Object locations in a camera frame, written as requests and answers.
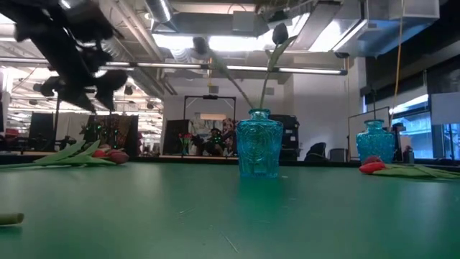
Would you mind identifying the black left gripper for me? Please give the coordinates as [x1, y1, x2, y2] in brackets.
[35, 20, 129, 114]

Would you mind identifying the black artificial tulip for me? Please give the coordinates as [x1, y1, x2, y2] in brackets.
[259, 22, 299, 110]
[192, 35, 256, 111]

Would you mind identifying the green stem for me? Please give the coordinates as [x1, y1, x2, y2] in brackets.
[0, 212, 25, 227]

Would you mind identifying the blue medallion glass vase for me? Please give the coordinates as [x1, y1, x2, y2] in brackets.
[236, 108, 284, 179]

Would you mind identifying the blue hobnail glass vase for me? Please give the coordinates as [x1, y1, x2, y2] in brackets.
[355, 119, 396, 165]

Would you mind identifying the patterned cloth panel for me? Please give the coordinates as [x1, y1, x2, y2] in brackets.
[84, 114, 139, 158]

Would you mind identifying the black panel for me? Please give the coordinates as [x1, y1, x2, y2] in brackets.
[162, 119, 190, 156]

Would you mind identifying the background red tulip bouquet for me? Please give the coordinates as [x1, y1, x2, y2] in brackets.
[178, 132, 193, 156]

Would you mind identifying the floral curtain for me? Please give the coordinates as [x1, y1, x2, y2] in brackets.
[189, 112, 238, 156]

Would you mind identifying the green table mat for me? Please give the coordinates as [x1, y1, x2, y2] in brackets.
[0, 160, 460, 259]

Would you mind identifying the black cabinet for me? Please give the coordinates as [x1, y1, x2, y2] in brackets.
[269, 114, 301, 162]

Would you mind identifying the long ceiling tube light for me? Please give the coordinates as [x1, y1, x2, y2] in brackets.
[100, 59, 349, 76]

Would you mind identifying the grey bin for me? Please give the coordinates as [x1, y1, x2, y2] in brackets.
[329, 147, 348, 162]

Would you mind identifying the blue lit window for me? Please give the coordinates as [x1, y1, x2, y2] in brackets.
[390, 94, 460, 161]

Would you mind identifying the round silver air duct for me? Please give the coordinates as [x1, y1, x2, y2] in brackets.
[145, 0, 174, 24]

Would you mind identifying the black camera rig frame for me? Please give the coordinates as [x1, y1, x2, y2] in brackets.
[183, 94, 238, 158]

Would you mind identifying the large rectangular metal duct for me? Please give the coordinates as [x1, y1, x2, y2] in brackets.
[308, 0, 441, 58]

